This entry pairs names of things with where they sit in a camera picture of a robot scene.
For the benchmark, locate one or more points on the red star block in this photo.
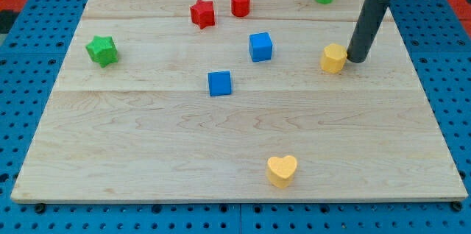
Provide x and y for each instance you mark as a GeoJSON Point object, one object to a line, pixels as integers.
{"type": "Point", "coordinates": [202, 13]}

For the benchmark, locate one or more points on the green star block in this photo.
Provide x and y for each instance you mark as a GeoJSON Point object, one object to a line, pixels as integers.
{"type": "Point", "coordinates": [102, 50]}

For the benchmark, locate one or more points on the lower blue cube block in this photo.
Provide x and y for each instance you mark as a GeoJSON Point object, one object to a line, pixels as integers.
{"type": "Point", "coordinates": [219, 83]}

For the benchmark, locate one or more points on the blue cube block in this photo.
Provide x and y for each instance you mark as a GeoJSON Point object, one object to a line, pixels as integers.
{"type": "Point", "coordinates": [260, 47]}
{"type": "Point", "coordinates": [219, 83]}

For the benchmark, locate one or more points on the upper blue cube block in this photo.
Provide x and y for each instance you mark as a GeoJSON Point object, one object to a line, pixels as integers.
{"type": "Point", "coordinates": [260, 47]}

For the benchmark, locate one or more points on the wooden board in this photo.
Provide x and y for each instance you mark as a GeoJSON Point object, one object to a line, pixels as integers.
{"type": "Point", "coordinates": [146, 130]}

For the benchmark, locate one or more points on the yellow heart block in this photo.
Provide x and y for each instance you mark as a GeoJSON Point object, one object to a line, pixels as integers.
{"type": "Point", "coordinates": [280, 170]}

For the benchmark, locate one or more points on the red cylinder block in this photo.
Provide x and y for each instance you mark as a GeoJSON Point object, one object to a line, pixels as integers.
{"type": "Point", "coordinates": [240, 8]}

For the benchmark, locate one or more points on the yellow hexagon block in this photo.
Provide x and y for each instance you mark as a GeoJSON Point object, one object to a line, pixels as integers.
{"type": "Point", "coordinates": [333, 58]}

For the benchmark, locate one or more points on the grey pusher rod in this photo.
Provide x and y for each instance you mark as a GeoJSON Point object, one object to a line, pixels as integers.
{"type": "Point", "coordinates": [366, 28]}

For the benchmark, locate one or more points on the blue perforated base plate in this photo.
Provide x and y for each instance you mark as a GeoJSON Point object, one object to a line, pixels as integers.
{"type": "Point", "coordinates": [435, 36]}

